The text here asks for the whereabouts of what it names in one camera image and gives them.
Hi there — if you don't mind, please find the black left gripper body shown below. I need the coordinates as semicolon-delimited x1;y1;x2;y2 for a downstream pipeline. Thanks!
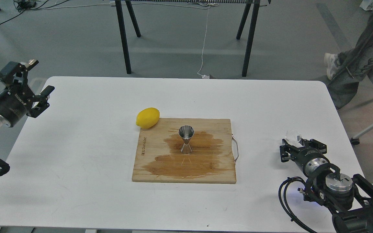
0;89;35;128

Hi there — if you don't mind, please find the white hanging cable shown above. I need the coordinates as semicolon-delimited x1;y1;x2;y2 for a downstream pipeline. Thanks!
197;6;210;79

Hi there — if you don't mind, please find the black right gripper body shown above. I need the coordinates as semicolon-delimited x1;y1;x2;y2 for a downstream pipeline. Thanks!
290;147;330;177

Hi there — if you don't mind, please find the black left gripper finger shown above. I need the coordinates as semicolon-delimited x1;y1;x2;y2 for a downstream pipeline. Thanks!
26;85;55;118
0;59;39;89

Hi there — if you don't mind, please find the steel double jigger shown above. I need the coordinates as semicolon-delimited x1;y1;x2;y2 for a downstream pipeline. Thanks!
178;125;195;155

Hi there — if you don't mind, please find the person in grey trousers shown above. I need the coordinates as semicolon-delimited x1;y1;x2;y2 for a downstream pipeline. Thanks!
324;15;373;109

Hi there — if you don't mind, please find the yellow lemon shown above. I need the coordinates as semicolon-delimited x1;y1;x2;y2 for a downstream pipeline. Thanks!
136;107;160;129

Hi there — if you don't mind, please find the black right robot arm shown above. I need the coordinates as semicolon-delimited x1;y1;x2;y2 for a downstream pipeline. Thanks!
278;139;373;233

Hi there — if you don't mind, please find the wooden cutting board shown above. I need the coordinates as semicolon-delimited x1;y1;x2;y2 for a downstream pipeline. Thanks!
132;118;236;184

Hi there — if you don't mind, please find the clear glass measuring cup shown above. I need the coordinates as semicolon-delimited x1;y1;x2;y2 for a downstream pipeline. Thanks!
284;130;302;147

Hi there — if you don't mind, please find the black metal table frame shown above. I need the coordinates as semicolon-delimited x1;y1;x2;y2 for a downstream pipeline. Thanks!
110;0;271;77

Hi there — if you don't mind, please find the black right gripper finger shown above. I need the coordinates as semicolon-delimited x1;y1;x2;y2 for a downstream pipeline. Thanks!
300;139;327;155
279;139;300;162

